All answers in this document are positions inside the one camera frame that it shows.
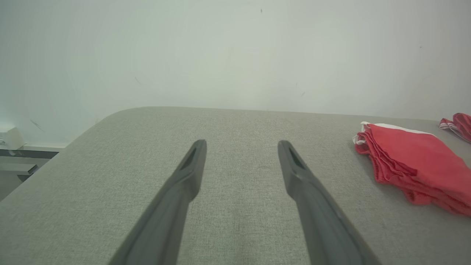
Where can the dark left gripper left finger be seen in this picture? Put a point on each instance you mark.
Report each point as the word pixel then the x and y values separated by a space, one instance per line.
pixel 169 209

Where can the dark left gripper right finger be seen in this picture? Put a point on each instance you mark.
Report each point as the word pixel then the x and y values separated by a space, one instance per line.
pixel 316 213

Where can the red shorts with white waistband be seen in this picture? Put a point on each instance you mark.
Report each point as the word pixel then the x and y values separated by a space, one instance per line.
pixel 415 158

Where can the red jersey with white sleeves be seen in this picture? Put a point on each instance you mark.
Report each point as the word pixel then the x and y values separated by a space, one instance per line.
pixel 463 123

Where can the black baseboard strip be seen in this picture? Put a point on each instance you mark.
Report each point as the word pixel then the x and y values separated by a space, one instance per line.
pixel 25 154

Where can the small white box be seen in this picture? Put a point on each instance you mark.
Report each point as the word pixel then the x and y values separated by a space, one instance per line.
pixel 11 138

